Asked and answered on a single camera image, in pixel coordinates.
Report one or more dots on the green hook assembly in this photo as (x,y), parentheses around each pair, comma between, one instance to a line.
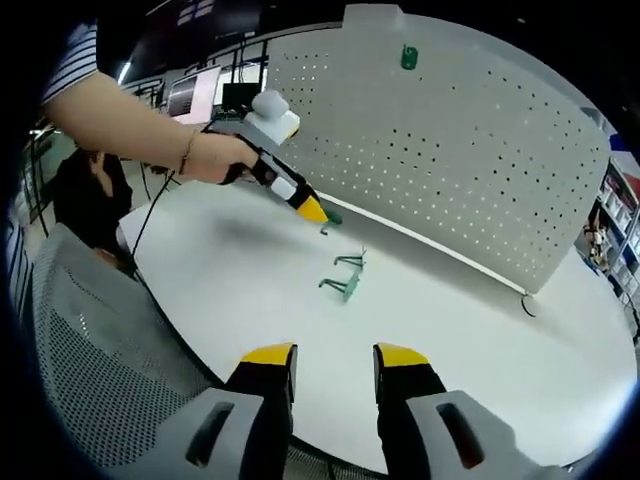
(352,290)
(350,258)
(334,218)
(409,59)

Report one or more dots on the person's head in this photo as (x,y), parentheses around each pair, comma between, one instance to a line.
(80,200)

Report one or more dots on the grey mesh chair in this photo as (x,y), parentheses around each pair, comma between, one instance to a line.
(100,325)

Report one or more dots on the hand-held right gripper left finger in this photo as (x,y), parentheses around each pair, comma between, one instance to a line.
(250,425)

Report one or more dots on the storage shelf rack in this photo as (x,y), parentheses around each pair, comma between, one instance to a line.
(617,225)

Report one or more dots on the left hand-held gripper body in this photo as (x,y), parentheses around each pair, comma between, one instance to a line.
(270,130)

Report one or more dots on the white perforated mounting plate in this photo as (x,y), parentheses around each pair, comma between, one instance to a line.
(450,150)

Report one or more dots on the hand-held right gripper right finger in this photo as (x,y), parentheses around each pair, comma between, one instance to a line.
(415,425)

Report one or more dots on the black monitor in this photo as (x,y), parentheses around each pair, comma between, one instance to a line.
(240,97)

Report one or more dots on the light display board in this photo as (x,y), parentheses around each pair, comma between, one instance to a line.
(200,92)

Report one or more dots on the person's left hand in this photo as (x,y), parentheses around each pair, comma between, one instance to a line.
(220,155)

